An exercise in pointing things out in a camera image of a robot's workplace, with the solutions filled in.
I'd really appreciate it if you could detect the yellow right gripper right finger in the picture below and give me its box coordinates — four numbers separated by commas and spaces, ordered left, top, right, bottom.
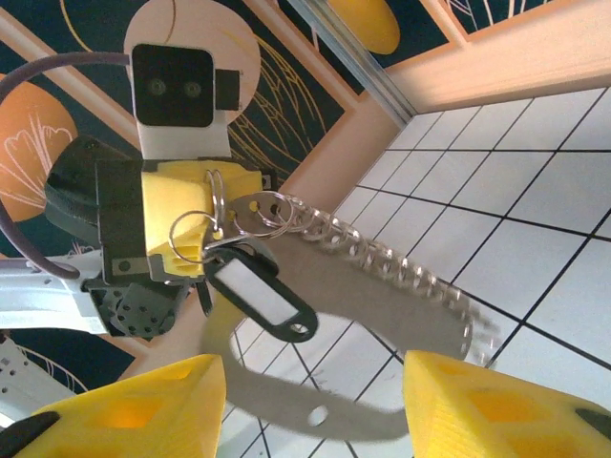
403, 349, 611, 458

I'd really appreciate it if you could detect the black key tag white label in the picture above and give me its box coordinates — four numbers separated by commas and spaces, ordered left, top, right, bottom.
204, 240, 319, 343

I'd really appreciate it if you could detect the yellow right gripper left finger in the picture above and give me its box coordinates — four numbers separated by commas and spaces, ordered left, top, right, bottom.
0, 353, 226, 458

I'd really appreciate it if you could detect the metal key holder with rings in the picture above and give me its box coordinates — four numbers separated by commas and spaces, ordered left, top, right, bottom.
200, 190, 500, 443

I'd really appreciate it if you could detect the aluminium corner post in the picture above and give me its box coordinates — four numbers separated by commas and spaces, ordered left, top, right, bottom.
285, 0, 416, 123

